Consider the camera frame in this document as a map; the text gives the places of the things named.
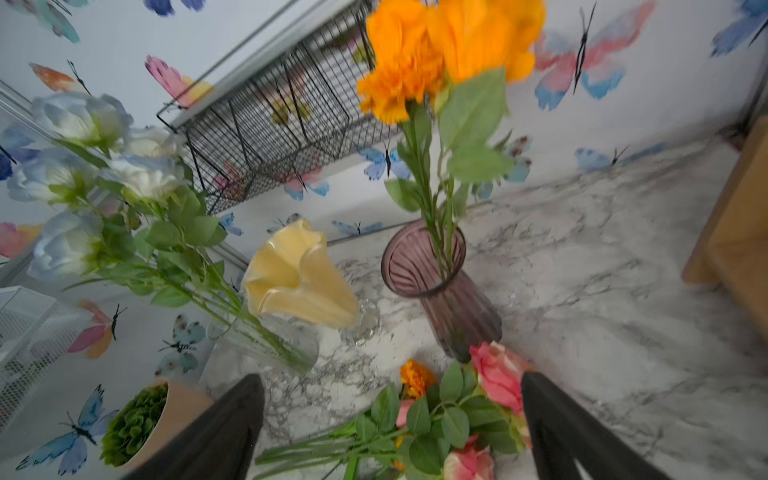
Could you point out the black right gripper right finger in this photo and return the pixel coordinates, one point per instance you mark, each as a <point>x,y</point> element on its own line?
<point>567,439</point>

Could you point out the black wire wall basket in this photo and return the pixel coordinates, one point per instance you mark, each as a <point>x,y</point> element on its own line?
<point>292,112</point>

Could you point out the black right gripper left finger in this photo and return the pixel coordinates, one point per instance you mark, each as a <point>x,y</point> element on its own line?
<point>198,438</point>

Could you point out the white mesh wall basket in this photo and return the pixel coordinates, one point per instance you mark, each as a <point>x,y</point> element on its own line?
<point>36,330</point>

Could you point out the orange artificial flower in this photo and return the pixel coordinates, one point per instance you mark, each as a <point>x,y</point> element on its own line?
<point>485,45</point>

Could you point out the potted green succulent plant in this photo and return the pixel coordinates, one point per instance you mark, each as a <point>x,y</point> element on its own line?
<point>148,422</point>

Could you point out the pile of green flower stems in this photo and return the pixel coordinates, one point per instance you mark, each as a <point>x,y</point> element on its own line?
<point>408,438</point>

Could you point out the wooden corner shelf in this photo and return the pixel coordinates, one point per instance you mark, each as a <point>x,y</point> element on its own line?
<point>732,247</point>

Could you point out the pink artificial rose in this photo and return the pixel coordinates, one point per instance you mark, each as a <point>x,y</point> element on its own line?
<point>500,373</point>

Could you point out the orange flower front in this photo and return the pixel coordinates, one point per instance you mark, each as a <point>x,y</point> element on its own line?
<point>407,70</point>

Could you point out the yellow ruffled vase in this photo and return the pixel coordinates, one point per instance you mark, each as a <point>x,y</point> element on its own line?
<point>293,275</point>

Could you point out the small orange marigold flower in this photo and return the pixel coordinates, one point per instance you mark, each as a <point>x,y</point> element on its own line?
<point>416,379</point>

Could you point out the purple ribbed glass vase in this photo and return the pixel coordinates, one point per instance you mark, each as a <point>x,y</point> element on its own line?
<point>460,314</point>

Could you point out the white rose stem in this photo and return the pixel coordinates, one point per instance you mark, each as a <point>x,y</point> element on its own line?
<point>68,247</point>
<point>53,178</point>
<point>83,119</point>
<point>146,177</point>
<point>151,142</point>

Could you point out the clear glass vase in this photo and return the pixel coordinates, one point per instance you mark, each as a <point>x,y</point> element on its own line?
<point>271,341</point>

